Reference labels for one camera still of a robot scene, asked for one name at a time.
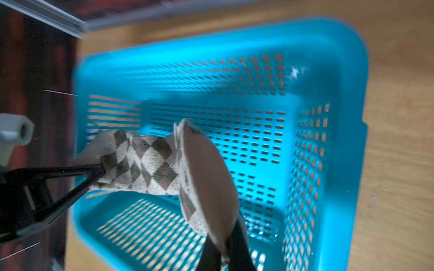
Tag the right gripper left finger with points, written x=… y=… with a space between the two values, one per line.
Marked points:
x=211 y=259

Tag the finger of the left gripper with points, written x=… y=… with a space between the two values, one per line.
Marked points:
x=64 y=201
x=67 y=171

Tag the turquoise plastic basket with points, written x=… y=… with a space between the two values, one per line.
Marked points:
x=283 y=103

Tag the argyle sock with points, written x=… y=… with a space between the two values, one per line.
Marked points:
x=133 y=163
x=208 y=195

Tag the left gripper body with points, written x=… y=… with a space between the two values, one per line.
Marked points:
x=27 y=207

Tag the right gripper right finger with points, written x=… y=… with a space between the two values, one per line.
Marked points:
x=238 y=248

